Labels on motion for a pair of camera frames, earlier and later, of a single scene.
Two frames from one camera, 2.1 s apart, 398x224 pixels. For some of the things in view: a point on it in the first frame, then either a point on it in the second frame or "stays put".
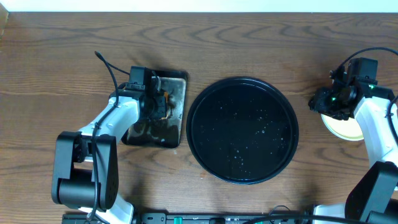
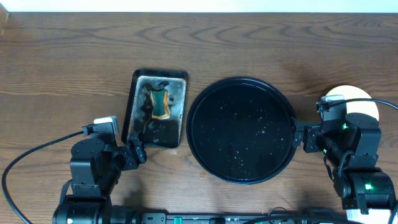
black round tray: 242,130 stays put
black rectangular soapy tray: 165,132 stays put
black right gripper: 318,104 → 313,129
